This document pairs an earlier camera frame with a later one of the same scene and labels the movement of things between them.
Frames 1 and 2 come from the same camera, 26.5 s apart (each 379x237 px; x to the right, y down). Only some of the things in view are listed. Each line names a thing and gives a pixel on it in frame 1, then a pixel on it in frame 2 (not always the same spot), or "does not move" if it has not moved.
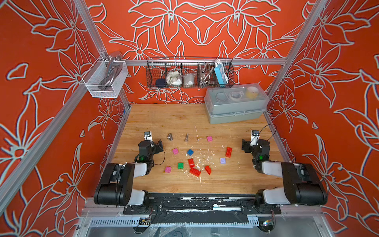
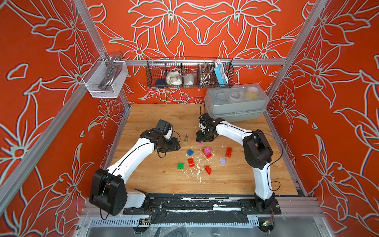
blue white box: [220, 73] does not move
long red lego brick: [228, 152] does not move
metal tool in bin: [114, 62] does not move
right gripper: [246, 144] → [199, 138]
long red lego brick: [195, 172] → [208, 156]
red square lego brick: [191, 163] does not move
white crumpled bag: [173, 78] does not move
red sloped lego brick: [208, 170] does not move
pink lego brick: [168, 169] → [207, 150]
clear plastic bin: [106, 77] does not move
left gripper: [155, 146] → [174, 146]
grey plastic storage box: [237, 102] does not move
